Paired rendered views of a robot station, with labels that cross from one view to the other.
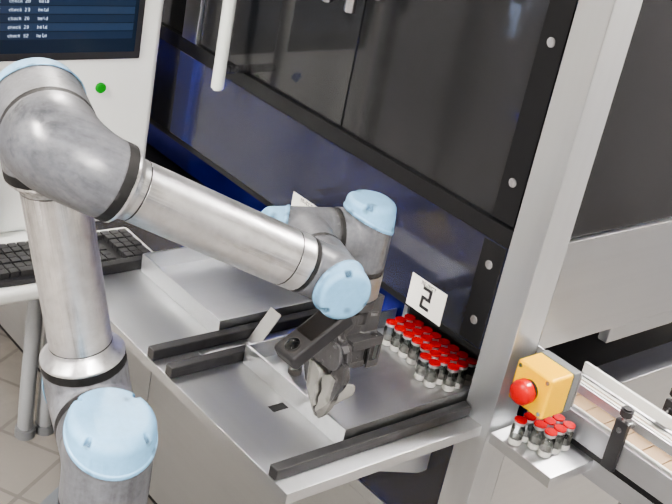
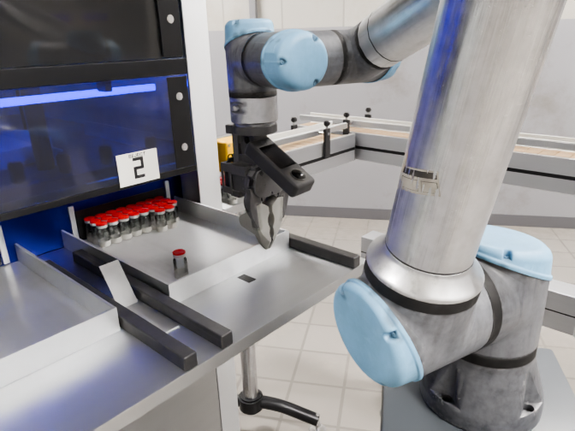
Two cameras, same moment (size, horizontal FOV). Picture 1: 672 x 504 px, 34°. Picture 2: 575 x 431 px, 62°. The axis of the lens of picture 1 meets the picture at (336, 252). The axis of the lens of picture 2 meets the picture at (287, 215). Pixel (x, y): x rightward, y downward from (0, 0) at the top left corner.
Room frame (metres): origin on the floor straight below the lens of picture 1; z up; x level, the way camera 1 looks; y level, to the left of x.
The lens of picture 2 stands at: (1.44, 0.73, 1.24)
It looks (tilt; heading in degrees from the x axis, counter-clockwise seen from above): 20 degrees down; 267
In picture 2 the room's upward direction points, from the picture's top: 2 degrees counter-clockwise
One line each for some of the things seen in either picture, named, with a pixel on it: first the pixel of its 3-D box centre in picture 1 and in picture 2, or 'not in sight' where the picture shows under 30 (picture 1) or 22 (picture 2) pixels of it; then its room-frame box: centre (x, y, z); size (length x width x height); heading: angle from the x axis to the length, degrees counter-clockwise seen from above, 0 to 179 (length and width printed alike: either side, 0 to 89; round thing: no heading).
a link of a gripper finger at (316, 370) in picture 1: (325, 383); (251, 223); (1.46, -0.03, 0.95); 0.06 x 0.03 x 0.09; 134
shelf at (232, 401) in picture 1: (276, 343); (110, 300); (1.68, 0.07, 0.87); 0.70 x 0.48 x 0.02; 44
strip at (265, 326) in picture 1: (240, 333); (137, 295); (1.62, 0.13, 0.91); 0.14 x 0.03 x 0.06; 135
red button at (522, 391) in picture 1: (524, 391); not in sight; (1.47, -0.33, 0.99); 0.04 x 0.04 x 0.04; 44
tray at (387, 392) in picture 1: (371, 371); (173, 239); (1.60, -0.10, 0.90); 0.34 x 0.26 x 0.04; 134
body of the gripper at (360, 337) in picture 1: (347, 328); (253, 160); (1.45, -0.04, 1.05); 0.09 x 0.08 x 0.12; 134
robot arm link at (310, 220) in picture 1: (303, 238); (294, 60); (1.38, 0.05, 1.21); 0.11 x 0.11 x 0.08; 26
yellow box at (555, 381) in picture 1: (543, 384); (228, 153); (1.51, -0.36, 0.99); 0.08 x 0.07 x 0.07; 134
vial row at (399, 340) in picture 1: (419, 354); (139, 222); (1.68, -0.18, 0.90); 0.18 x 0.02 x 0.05; 44
